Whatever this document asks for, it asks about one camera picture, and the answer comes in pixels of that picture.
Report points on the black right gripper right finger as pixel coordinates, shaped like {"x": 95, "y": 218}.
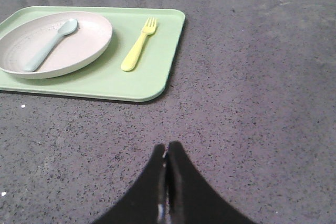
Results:
{"x": 191, "y": 198}

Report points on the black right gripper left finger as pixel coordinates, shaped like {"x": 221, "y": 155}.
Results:
{"x": 145, "y": 201}

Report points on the yellow plastic fork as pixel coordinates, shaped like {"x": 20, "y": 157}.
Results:
{"x": 133, "y": 55}

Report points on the cream round plate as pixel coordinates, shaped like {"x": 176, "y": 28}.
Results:
{"x": 21, "y": 45}

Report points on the light green serving tray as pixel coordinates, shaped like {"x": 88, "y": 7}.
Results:
{"x": 103, "y": 78}

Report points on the pale blue plastic spoon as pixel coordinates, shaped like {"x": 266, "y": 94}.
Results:
{"x": 66, "y": 29}

